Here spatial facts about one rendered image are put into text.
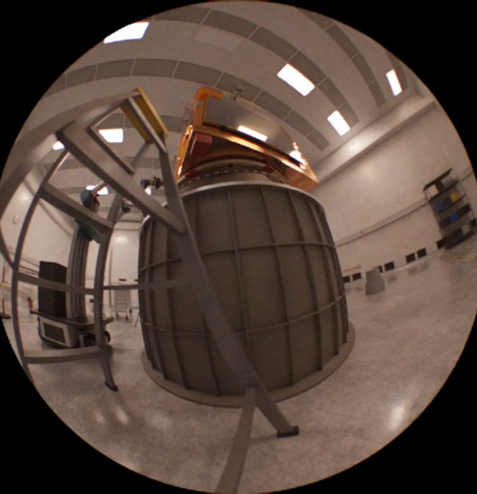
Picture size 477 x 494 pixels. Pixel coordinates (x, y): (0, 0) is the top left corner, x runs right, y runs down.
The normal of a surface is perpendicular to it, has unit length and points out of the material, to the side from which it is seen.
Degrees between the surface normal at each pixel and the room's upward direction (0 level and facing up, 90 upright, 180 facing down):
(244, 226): 90
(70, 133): 90
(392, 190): 90
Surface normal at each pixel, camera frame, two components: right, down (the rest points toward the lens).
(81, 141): 0.98, -0.18
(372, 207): -0.87, -0.04
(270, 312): 0.09, -0.32
